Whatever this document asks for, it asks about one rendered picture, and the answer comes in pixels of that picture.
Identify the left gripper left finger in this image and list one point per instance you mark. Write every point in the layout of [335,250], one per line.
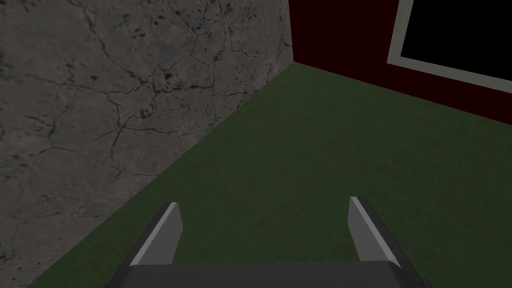
[162,240]

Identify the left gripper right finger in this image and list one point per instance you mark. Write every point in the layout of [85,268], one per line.
[370,236]

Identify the grey framed dark window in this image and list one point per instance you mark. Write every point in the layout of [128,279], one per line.
[460,36]

